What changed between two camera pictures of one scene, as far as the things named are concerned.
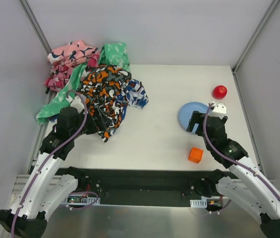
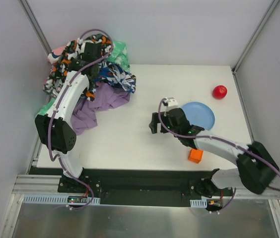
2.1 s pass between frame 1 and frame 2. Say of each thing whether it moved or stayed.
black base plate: stayed
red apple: stayed
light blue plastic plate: stayed
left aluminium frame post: stayed
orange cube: stayed
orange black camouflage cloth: moved
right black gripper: moved
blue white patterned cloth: moved
